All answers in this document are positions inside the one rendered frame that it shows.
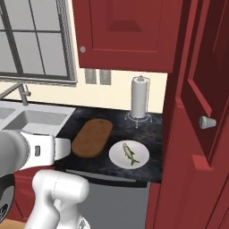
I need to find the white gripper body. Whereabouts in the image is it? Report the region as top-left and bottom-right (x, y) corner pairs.
(54, 137), (72, 161)

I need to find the brown oval cutting board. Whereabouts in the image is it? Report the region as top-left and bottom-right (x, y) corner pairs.
(71, 118), (115, 159)

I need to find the white round plate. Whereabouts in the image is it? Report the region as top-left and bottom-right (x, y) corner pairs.
(108, 140), (150, 170)

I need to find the red base cabinet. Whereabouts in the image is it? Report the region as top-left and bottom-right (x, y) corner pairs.
(4, 165), (55, 224)

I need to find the green fish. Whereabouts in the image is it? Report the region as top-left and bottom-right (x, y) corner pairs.
(122, 142), (140, 166)

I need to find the red tall cabinet side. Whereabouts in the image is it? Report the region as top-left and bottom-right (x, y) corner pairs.
(144, 0), (229, 229)

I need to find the red open cabinet door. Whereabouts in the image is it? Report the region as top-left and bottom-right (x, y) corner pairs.
(180, 0), (229, 165)

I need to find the white sink basin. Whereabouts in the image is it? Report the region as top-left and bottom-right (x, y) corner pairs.
(0, 100), (77, 139)

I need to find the grey metal tap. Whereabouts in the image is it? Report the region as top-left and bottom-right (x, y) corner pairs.
(0, 81), (32, 107)

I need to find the grey dishwasher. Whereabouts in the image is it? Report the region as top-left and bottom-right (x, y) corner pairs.
(64, 168), (151, 229)

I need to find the white paper towel roll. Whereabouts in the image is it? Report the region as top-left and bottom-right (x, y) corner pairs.
(131, 76), (149, 119)

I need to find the grey framed window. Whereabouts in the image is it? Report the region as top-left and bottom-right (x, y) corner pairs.
(0, 0), (79, 88)

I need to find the grey conical door knob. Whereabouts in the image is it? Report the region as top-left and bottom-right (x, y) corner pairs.
(199, 115), (217, 130)

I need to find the grey dishwasher handle bar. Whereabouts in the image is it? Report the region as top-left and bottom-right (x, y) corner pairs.
(65, 169), (137, 183)

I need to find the grey wall socket plate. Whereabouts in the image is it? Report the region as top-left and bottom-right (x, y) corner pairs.
(84, 68), (98, 85)
(99, 69), (112, 86)

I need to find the wire paper towel stand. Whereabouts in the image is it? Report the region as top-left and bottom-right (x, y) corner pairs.
(124, 74), (153, 130)

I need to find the red wall cabinet door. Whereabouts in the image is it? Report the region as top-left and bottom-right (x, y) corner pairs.
(72, 0), (183, 73)

